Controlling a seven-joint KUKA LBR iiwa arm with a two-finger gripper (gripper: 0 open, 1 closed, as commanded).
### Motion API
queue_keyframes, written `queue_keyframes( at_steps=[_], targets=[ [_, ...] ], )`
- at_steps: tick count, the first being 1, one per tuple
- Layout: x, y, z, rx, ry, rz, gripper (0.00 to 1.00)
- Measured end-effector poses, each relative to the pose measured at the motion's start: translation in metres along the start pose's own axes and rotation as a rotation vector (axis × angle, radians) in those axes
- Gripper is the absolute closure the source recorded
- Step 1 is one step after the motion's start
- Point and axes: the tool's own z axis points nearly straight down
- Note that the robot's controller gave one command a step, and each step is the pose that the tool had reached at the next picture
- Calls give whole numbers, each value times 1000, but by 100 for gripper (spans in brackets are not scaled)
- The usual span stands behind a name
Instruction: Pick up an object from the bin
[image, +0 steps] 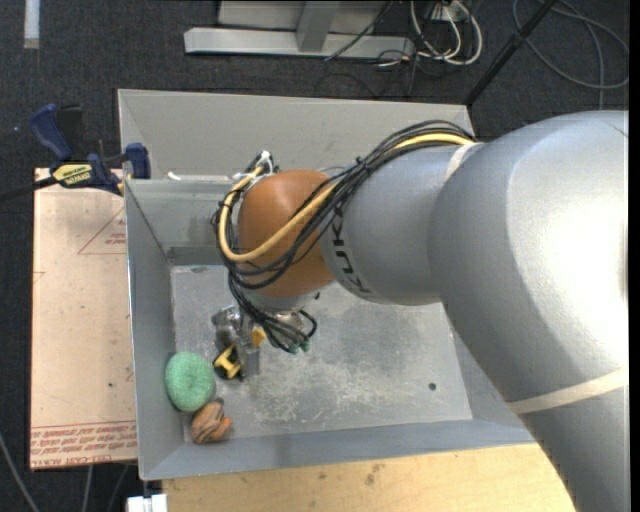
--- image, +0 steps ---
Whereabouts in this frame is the green round sponge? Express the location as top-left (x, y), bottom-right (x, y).
top-left (164, 350), bottom-right (218, 414)

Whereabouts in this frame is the yellow and black small tool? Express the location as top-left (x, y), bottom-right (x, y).
top-left (212, 343), bottom-right (245, 382)

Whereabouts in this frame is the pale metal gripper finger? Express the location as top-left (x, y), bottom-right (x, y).
top-left (239, 324), bottom-right (263, 378)
top-left (211, 306), bottom-right (240, 354)

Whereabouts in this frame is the brown cardboard board, red print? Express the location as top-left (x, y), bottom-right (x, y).
top-left (29, 167), bottom-right (139, 471)

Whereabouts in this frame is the grey metal bin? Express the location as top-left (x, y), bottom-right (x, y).
top-left (117, 88), bottom-right (539, 482)

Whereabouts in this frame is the orange brown striped toy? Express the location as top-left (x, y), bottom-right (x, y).
top-left (189, 397), bottom-right (234, 446)

